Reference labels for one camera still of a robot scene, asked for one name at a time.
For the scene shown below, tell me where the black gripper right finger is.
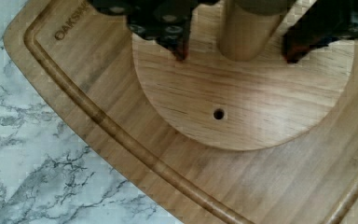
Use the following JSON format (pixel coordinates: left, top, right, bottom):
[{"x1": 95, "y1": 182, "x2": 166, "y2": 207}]
[{"x1": 282, "y1": 0, "x2": 358, "y2": 63}]

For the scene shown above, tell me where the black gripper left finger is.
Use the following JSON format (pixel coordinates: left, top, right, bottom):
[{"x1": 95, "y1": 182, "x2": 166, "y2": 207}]
[{"x1": 87, "y1": 0, "x2": 220, "y2": 61}]

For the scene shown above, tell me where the round wooden container lid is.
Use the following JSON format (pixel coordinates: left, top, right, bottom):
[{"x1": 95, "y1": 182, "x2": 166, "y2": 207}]
[{"x1": 132, "y1": 0, "x2": 355, "y2": 151}]

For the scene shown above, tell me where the bamboo cutting board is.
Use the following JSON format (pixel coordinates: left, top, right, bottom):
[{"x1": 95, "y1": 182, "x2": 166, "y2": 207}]
[{"x1": 4, "y1": 0, "x2": 358, "y2": 224}]

